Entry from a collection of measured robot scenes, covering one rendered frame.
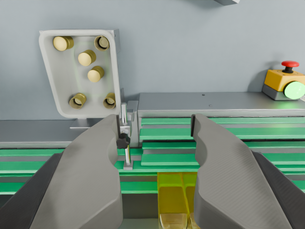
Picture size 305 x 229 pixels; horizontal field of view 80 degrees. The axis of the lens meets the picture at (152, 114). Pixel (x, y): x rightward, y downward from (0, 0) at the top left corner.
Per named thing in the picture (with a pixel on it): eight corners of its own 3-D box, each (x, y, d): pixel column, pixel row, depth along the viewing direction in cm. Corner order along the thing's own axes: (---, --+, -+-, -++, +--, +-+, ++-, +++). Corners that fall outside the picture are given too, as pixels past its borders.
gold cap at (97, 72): (91, 65, 51) (86, 69, 48) (103, 65, 51) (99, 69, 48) (92, 78, 53) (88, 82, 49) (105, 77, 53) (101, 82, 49)
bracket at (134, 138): (128, 129, 56) (125, 142, 50) (125, 100, 51) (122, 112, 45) (140, 128, 56) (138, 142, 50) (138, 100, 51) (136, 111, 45)
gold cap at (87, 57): (81, 49, 49) (76, 52, 46) (95, 49, 49) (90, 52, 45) (84, 62, 51) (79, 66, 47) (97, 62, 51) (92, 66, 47)
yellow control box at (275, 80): (260, 91, 57) (274, 100, 51) (267, 67, 54) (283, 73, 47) (282, 91, 57) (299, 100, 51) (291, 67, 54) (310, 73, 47)
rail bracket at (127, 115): (126, 148, 51) (119, 185, 39) (120, 90, 43) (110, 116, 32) (137, 148, 51) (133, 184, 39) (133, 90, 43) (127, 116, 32)
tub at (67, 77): (71, 105, 59) (59, 118, 51) (53, 28, 48) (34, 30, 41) (125, 105, 59) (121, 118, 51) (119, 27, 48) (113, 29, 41)
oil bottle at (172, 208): (156, 166, 54) (159, 245, 35) (156, 151, 52) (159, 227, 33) (175, 166, 54) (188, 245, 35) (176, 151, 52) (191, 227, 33)
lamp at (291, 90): (280, 96, 50) (287, 101, 47) (286, 80, 48) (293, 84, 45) (297, 96, 50) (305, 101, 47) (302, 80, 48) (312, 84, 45)
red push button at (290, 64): (284, 75, 49) (288, 62, 47) (275, 72, 52) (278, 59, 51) (299, 75, 49) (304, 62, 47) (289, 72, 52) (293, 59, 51)
